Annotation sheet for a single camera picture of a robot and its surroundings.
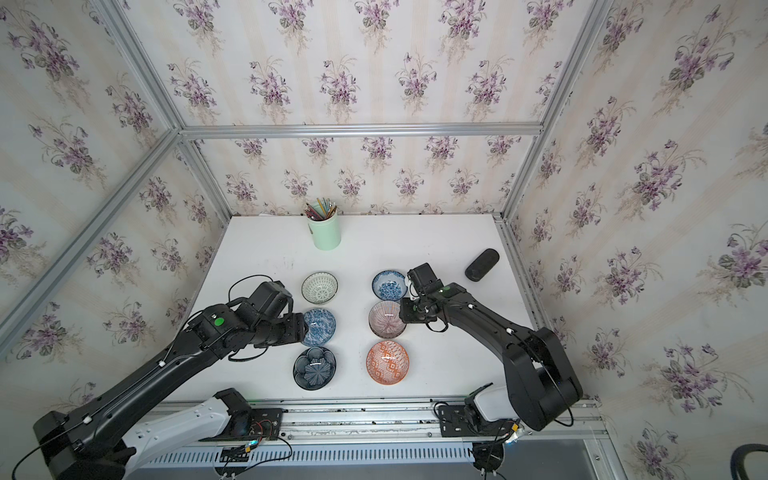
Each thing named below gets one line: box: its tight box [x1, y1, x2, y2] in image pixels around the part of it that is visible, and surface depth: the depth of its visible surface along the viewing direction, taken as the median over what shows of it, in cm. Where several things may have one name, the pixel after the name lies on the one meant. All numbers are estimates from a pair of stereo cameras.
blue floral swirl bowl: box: [302, 308, 337, 347], surface depth 90 cm
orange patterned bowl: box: [366, 340, 410, 386], surface depth 83 cm
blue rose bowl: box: [372, 270, 408, 302], surface depth 100 cm
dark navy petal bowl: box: [293, 346, 337, 391], surface depth 82 cm
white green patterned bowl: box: [301, 271, 339, 305], surface depth 98 cm
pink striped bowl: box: [368, 300, 407, 339], surface depth 90 cm
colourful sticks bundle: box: [304, 197, 338, 221], surface depth 106 cm
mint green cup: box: [308, 210, 341, 251], surface depth 109 cm
